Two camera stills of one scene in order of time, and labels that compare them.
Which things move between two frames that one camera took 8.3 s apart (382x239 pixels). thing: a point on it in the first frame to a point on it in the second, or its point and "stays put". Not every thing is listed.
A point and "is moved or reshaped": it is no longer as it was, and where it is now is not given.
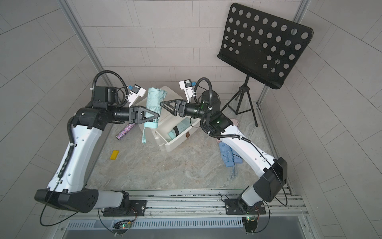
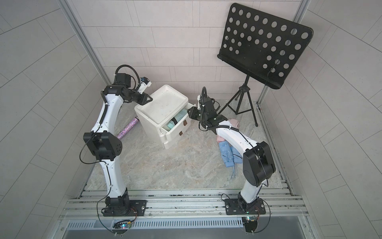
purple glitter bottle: (124, 131) stays put
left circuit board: (121, 227) stays put
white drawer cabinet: (171, 130) is moved or reshaped
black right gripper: (179, 112) to (194, 113)
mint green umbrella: (154, 95) is moved or reshaped
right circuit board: (250, 223) stays put
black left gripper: (135, 115) to (144, 96)
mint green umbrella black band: (180, 128) to (174, 120)
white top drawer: (173, 131) is moved or reshaped
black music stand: (264, 47) stays put
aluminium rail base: (191, 208) stays put
